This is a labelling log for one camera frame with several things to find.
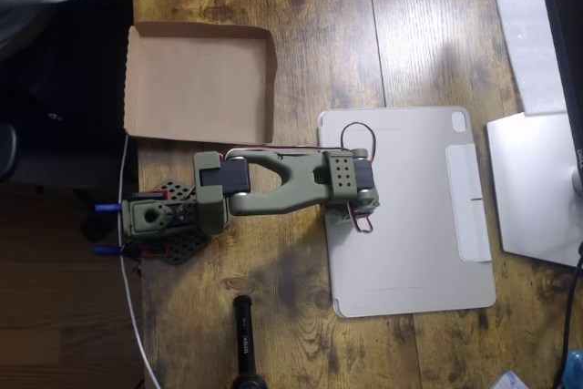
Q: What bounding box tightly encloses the black computer monitor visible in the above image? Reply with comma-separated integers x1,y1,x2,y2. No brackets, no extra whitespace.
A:
534,0,583,199

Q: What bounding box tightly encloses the brown cardboard tray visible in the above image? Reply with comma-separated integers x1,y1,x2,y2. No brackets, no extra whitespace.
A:
123,20,278,145

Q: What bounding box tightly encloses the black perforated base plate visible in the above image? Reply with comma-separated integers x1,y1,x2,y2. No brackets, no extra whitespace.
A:
127,178,213,268

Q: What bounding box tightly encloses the black camera stand pole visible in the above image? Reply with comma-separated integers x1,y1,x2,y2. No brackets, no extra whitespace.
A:
230,294,271,389

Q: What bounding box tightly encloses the blue round object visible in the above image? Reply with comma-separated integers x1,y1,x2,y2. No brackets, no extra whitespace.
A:
561,349,583,389

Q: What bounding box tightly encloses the silver monitor stand base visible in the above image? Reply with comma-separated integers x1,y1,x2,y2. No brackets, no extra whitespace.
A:
486,111,583,269

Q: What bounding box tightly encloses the long red black servo cable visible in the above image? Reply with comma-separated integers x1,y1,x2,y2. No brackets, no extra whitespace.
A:
224,121,378,163

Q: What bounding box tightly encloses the tablet in beige folio case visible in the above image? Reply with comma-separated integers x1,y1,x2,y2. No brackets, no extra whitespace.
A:
316,105,497,319

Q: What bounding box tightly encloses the white blue packet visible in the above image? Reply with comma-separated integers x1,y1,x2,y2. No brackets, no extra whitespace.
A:
490,370,530,389

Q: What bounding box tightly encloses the short red white servo cable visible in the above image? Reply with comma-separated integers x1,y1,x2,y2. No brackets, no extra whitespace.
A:
346,200,374,233

